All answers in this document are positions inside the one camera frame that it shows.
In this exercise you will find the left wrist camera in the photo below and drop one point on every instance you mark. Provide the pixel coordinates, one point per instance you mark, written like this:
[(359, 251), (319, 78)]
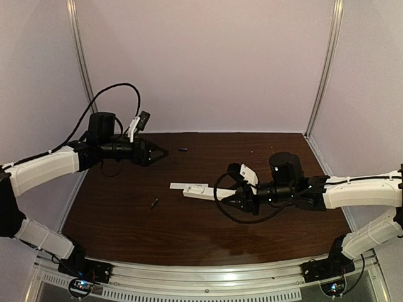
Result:
[(138, 124)]

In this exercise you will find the black battery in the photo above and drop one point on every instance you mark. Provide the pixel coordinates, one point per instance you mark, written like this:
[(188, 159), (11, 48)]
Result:
[(154, 203)]

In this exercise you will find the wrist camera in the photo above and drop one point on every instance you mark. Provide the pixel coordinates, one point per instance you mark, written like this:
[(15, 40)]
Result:
[(250, 177), (138, 124)]

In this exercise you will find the left aluminium frame post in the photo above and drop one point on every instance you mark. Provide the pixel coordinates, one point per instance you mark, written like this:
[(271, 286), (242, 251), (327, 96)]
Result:
[(81, 60)]

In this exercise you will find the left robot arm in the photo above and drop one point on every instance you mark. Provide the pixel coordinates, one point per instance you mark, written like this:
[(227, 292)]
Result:
[(98, 143)]

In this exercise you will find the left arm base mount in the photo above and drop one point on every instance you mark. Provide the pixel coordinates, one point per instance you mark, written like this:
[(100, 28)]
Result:
[(86, 273)]

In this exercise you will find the white battery cover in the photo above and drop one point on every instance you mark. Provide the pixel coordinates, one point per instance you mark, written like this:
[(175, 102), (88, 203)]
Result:
[(183, 185)]

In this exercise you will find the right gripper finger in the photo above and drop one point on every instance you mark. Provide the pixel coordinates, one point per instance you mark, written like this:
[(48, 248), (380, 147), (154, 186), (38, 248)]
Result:
[(239, 174), (235, 203)]

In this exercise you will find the front aluminium rail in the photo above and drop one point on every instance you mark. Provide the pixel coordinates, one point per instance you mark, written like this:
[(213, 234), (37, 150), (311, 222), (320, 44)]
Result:
[(274, 281)]

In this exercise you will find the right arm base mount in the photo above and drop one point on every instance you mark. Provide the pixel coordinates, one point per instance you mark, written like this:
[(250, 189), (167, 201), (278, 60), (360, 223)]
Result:
[(336, 266)]

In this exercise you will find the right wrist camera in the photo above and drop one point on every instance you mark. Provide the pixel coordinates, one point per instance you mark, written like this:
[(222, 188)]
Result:
[(250, 177)]

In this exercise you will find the aluminium frame post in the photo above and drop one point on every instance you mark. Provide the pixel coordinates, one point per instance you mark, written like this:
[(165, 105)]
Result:
[(81, 60), (332, 44)]

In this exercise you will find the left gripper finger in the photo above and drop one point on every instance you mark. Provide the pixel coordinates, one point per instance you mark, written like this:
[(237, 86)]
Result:
[(155, 156), (153, 148)]

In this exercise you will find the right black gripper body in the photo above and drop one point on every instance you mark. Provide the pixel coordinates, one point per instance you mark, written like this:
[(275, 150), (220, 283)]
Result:
[(252, 198)]

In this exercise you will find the white remote control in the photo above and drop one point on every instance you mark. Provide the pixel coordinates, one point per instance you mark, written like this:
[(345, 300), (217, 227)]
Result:
[(207, 193)]

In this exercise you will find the right aluminium frame post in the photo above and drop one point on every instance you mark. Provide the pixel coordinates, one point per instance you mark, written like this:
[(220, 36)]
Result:
[(332, 44)]

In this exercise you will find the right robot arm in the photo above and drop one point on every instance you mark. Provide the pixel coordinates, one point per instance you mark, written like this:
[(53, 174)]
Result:
[(290, 186)]

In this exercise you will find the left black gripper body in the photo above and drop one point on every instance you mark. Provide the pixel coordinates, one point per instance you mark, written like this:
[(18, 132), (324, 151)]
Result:
[(140, 151)]

